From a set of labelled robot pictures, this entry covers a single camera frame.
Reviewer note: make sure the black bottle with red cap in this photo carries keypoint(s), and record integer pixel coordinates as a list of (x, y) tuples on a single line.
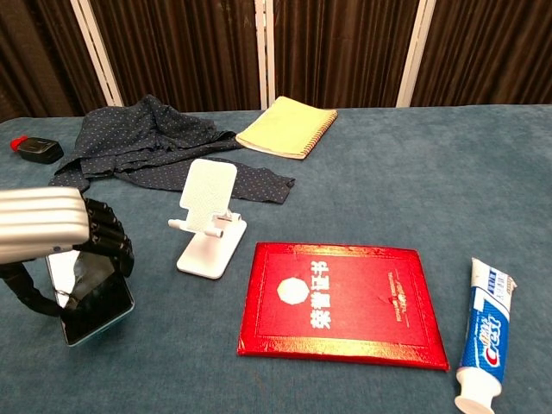
[(41, 149)]

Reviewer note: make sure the blue white toothpaste tube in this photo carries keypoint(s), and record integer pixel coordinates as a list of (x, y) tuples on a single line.
[(485, 328)]

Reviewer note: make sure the white folding phone stand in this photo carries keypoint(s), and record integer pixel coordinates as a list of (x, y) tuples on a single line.
[(207, 190)]

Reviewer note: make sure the black smartphone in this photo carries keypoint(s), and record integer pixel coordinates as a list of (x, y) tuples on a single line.
[(95, 302)]

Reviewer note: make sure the navy dotted shirt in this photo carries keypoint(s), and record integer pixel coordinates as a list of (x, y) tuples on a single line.
[(129, 133)]

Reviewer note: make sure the red gold certificate folder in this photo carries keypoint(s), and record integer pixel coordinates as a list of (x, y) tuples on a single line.
[(345, 302)]

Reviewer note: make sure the white screen frame post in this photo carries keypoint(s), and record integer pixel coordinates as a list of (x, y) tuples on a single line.
[(411, 52), (260, 52), (93, 56)]

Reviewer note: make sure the yellow spiral notebook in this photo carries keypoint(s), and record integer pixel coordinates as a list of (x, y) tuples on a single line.
[(284, 125)]

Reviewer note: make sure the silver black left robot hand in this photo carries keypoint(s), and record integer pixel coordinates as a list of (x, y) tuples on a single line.
[(43, 220)]

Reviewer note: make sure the brown pleated curtain panel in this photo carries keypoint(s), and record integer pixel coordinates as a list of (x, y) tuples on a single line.
[(340, 52), (39, 52), (487, 52), (181, 52)]

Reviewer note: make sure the blue felt table cover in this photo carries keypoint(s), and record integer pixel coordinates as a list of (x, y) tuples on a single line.
[(388, 194)]

